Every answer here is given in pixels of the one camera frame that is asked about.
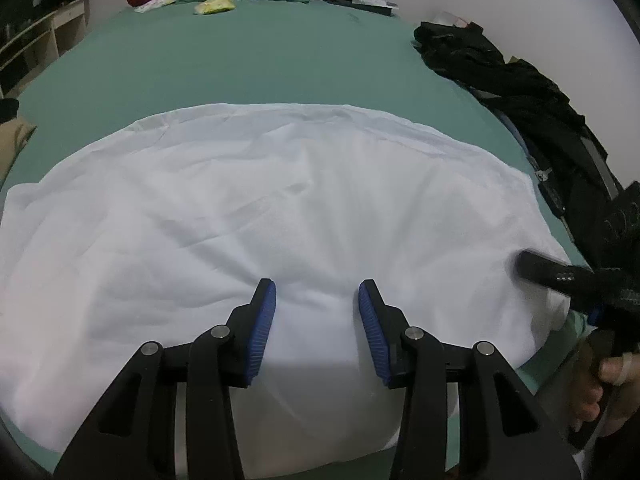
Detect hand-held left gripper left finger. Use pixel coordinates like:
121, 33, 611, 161
52, 277, 277, 480

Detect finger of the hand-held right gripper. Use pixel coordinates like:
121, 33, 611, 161
515, 249, 598, 311

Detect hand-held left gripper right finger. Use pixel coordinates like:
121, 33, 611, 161
357, 278, 583, 480

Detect white hooded shirt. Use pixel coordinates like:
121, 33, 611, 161
0, 102, 576, 478

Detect pile of black clothes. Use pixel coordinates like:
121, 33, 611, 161
412, 20, 640, 281

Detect beige clothes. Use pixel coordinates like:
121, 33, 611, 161
0, 119, 37, 181

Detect person's right hand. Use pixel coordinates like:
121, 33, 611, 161
570, 335, 640, 438

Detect white nightstand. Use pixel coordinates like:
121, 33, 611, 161
432, 10, 473, 29

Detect bed with green sheet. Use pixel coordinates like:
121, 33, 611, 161
0, 0, 593, 473

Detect stack of books and papers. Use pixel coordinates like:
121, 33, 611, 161
320, 0, 400, 17

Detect yellow packet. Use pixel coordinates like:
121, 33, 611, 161
194, 0, 236, 15

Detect light wooden desk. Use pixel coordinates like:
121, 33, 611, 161
0, 0, 94, 99

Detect black bag with straps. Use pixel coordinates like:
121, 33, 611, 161
480, 85, 626, 241

